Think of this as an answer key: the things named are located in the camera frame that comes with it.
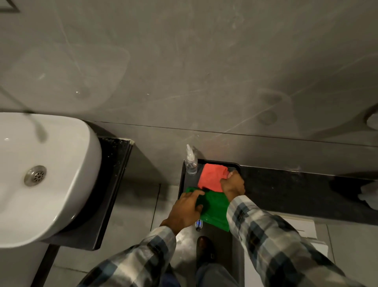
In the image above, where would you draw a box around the person's left hand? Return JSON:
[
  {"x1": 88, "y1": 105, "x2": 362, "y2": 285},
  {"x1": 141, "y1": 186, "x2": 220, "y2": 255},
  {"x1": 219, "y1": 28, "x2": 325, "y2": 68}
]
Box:
[{"x1": 160, "y1": 189, "x2": 206, "y2": 236}]

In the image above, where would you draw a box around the person's right hand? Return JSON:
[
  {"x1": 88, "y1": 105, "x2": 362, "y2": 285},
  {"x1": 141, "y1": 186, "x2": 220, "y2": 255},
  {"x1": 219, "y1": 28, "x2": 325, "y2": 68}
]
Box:
[{"x1": 220, "y1": 170, "x2": 246, "y2": 203}]

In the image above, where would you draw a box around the red cloth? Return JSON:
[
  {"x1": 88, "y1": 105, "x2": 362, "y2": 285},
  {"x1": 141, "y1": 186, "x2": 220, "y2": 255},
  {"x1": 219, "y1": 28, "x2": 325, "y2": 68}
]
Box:
[{"x1": 197, "y1": 163, "x2": 230, "y2": 193}]

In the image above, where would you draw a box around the green cloth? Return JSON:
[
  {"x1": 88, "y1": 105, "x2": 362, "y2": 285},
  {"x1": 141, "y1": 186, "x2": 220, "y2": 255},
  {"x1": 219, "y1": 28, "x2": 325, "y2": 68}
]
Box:
[{"x1": 185, "y1": 186, "x2": 230, "y2": 232}]

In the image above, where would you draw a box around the person's left forearm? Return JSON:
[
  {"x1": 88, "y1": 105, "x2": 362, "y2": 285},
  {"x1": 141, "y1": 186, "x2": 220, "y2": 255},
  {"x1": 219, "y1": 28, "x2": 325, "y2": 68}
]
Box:
[{"x1": 78, "y1": 226, "x2": 177, "y2": 287}]

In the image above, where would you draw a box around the person's right forearm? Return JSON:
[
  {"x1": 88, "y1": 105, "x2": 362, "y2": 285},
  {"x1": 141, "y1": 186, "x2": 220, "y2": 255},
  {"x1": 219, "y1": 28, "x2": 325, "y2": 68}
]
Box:
[{"x1": 226, "y1": 195, "x2": 367, "y2": 287}]

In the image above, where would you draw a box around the black tray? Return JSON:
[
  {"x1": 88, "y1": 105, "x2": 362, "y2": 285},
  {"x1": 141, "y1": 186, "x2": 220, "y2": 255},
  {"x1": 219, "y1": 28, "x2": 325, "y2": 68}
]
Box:
[{"x1": 178, "y1": 159, "x2": 242, "y2": 237}]

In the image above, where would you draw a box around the clear spray bottle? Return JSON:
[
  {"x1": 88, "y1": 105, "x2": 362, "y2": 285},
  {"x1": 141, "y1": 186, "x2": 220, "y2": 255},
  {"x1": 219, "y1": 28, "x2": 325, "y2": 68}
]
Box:
[{"x1": 185, "y1": 144, "x2": 198, "y2": 175}]

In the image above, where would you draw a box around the dark brown shoe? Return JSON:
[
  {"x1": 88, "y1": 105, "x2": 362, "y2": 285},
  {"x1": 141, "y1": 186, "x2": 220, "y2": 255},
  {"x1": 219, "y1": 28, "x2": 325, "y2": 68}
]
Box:
[{"x1": 196, "y1": 236, "x2": 217, "y2": 268}]

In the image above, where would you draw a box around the long black stone ledge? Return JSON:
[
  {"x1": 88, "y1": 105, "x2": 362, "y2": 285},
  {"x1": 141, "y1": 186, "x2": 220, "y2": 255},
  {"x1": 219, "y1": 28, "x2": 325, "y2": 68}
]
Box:
[{"x1": 239, "y1": 166, "x2": 378, "y2": 226}]

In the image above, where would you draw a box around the black sink counter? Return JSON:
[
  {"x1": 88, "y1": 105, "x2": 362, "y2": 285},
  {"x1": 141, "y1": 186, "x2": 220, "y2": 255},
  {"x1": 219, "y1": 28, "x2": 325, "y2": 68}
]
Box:
[{"x1": 41, "y1": 136, "x2": 134, "y2": 251}]

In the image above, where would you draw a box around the grey trouser leg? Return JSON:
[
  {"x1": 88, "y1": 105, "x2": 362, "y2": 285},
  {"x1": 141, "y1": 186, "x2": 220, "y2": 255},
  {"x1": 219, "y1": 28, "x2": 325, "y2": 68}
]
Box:
[{"x1": 195, "y1": 263, "x2": 240, "y2": 287}]

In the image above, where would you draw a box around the white toilet tank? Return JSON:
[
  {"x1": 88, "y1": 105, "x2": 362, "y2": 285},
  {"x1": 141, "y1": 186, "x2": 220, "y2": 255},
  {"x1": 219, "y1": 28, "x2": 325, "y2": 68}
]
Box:
[{"x1": 273, "y1": 215, "x2": 329, "y2": 258}]

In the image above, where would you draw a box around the white sink basin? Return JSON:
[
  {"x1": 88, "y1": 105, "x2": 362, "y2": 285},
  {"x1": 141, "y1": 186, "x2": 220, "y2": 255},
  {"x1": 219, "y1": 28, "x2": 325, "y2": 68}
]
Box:
[{"x1": 0, "y1": 112, "x2": 103, "y2": 249}]

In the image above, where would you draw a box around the white crumpled tissue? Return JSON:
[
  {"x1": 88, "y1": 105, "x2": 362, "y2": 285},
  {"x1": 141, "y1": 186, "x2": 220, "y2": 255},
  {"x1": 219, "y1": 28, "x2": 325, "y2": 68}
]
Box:
[{"x1": 358, "y1": 181, "x2": 378, "y2": 211}]

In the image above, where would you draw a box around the metal sink drain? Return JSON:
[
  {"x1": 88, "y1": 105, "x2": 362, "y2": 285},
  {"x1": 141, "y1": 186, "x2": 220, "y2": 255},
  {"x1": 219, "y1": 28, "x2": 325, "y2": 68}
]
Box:
[{"x1": 24, "y1": 165, "x2": 47, "y2": 187}]

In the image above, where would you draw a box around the metal faucet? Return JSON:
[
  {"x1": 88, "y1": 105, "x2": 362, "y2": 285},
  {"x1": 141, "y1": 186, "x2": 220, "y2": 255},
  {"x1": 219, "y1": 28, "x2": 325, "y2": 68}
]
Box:
[{"x1": 0, "y1": 86, "x2": 48, "y2": 144}]

